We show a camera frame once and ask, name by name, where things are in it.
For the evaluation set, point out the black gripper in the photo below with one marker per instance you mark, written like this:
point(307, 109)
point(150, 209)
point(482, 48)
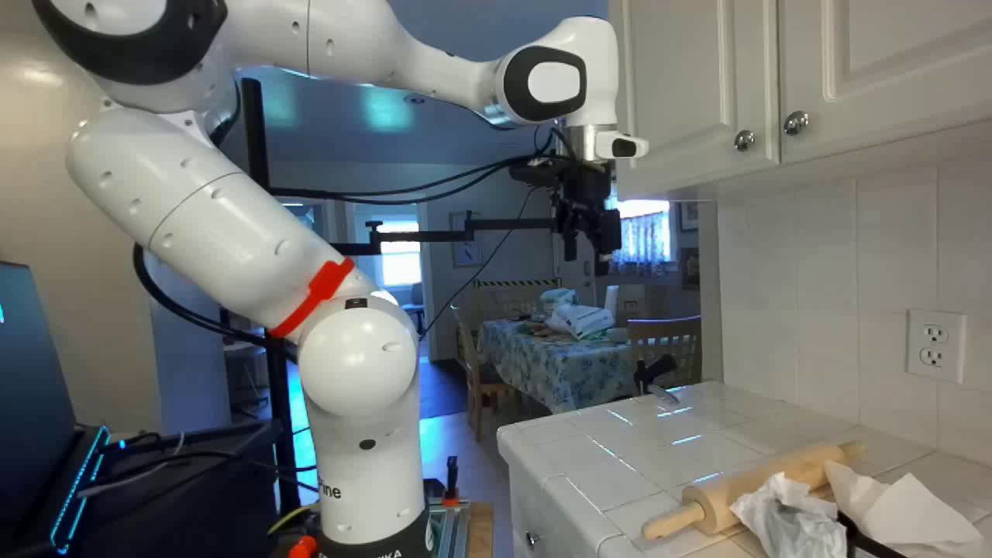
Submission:
point(579, 209)

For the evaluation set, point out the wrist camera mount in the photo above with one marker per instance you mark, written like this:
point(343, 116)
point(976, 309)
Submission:
point(558, 169)

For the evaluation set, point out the white wall power outlet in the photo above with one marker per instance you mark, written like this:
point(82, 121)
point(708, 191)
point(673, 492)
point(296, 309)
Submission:
point(936, 345)

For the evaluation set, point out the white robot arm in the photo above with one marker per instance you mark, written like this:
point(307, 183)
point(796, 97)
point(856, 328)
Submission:
point(145, 159)

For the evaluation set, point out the white tissue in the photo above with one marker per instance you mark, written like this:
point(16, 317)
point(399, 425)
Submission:
point(902, 512)

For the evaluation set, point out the wooden rolling pin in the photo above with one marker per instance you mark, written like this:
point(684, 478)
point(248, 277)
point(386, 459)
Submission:
point(708, 505)

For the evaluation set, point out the white upper cabinets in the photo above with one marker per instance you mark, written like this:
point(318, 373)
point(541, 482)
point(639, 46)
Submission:
point(726, 89)

